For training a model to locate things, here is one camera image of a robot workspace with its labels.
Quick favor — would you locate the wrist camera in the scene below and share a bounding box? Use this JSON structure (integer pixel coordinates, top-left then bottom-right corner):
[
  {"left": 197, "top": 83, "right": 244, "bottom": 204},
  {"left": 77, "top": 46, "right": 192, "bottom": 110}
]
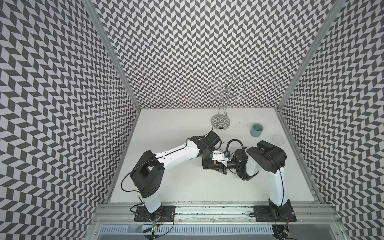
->
[
  {"left": 199, "top": 130, "right": 222, "bottom": 150},
  {"left": 212, "top": 151, "right": 231, "bottom": 166}
]

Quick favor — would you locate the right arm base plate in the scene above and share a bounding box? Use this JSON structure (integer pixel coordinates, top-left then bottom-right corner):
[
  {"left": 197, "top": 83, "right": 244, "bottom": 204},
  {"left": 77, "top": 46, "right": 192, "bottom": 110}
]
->
[{"left": 249, "top": 206, "right": 297, "bottom": 223}]

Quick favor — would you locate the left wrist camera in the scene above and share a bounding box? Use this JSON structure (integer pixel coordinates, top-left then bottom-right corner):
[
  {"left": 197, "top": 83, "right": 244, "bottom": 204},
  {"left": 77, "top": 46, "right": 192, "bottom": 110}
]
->
[{"left": 199, "top": 130, "right": 222, "bottom": 150}]

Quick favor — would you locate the chrome wire mug tree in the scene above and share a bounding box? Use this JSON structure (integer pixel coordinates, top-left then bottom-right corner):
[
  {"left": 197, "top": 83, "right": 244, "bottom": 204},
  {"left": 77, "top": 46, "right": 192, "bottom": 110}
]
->
[{"left": 204, "top": 75, "right": 248, "bottom": 131}]

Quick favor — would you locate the right camera black cable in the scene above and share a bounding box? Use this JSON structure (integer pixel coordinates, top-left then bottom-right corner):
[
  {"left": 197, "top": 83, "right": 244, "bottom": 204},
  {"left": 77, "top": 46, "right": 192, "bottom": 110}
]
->
[{"left": 224, "top": 138, "right": 247, "bottom": 157}]

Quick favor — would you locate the aluminium front rail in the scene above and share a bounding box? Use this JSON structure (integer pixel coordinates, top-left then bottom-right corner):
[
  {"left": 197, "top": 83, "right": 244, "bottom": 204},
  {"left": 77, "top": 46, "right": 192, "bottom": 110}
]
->
[{"left": 91, "top": 202, "right": 342, "bottom": 225}]

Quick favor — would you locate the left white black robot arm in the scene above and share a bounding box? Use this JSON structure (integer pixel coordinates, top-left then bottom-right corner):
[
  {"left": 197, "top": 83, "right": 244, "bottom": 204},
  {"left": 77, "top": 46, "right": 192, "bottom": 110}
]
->
[{"left": 129, "top": 137, "right": 229, "bottom": 214}]

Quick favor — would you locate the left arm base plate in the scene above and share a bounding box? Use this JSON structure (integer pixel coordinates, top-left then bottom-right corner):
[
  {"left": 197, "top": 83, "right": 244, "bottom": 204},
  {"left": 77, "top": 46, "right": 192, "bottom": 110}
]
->
[{"left": 134, "top": 206, "right": 176, "bottom": 223}]

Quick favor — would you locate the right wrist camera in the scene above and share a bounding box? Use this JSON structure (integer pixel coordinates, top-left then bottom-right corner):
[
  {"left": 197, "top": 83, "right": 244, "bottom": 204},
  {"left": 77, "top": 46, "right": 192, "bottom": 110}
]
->
[{"left": 212, "top": 151, "right": 231, "bottom": 166}]

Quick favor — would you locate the teal ceramic cup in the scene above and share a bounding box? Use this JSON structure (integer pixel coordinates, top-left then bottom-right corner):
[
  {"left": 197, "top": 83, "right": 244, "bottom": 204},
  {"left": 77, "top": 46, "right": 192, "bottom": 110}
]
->
[{"left": 250, "top": 123, "right": 264, "bottom": 138}]

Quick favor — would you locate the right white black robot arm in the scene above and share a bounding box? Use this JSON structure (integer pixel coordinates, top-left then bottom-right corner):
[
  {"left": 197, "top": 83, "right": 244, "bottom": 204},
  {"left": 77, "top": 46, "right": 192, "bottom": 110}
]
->
[{"left": 224, "top": 141, "right": 297, "bottom": 222}]

